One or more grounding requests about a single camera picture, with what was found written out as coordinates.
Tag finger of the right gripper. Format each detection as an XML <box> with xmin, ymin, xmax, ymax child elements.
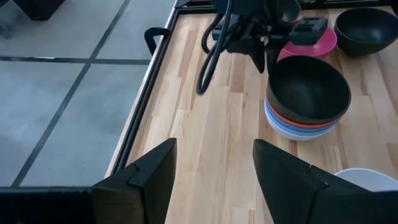
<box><xmin>266</xmin><ymin>45</ymin><xmax>282</xmax><ymax>77</ymax></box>
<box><xmin>248</xmin><ymin>39</ymin><xmax>267</xmax><ymax>75</ymax></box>

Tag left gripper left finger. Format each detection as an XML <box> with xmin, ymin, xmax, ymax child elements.
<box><xmin>90</xmin><ymin>138</ymin><xmax>178</xmax><ymax>224</ymax></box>

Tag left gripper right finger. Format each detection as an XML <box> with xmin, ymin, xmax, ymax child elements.
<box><xmin>252</xmin><ymin>139</ymin><xmax>376</xmax><ymax>224</ymax></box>

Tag blue-grey bowl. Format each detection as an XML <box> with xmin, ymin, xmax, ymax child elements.
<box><xmin>264</xmin><ymin>98</ymin><xmax>340</xmax><ymax>134</ymax></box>

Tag red bowl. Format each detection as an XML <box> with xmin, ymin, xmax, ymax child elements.
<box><xmin>277</xmin><ymin>20</ymin><xmax>338</xmax><ymax>62</ymax></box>

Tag off-white ribbed bowl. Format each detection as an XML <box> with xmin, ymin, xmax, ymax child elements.
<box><xmin>264</xmin><ymin>108</ymin><xmax>338</xmax><ymax>142</ymax></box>

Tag lavender bowl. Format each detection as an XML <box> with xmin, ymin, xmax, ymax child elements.
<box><xmin>264</xmin><ymin>104</ymin><xmax>338</xmax><ymax>138</ymax></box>

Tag orange bowl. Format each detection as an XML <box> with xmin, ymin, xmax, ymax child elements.
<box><xmin>266</xmin><ymin>101</ymin><xmax>344</xmax><ymax>130</ymax></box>

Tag large white bowl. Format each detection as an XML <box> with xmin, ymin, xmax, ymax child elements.
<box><xmin>334</xmin><ymin>167</ymin><xmax>398</xmax><ymax>192</ymax></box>

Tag black floor box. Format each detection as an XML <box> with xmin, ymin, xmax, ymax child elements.
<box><xmin>12</xmin><ymin>0</ymin><xmax>66</xmax><ymax>21</ymax></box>

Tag thick black cable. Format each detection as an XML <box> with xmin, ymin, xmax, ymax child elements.
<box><xmin>197</xmin><ymin>0</ymin><xmax>237</xmax><ymax>96</ymax></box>

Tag black cable loop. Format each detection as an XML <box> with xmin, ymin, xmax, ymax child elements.
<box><xmin>201</xmin><ymin>14</ymin><xmax>225</xmax><ymax>54</ymax></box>

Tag black table frame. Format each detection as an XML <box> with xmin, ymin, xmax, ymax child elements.
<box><xmin>110</xmin><ymin>0</ymin><xmax>398</xmax><ymax>175</ymax></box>

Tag black frame handle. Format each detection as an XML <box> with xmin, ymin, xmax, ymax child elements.
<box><xmin>144</xmin><ymin>27</ymin><xmax>171</xmax><ymax>56</ymax></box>

